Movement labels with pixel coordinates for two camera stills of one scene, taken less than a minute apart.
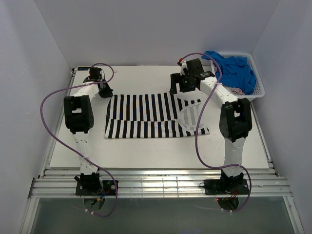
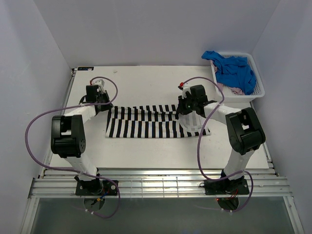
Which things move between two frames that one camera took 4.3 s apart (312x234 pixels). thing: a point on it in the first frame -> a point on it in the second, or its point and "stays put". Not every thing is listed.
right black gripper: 177,78 -> 181,108
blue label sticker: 83,68 stays put
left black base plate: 108,187 stays put
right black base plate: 225,186 stays put
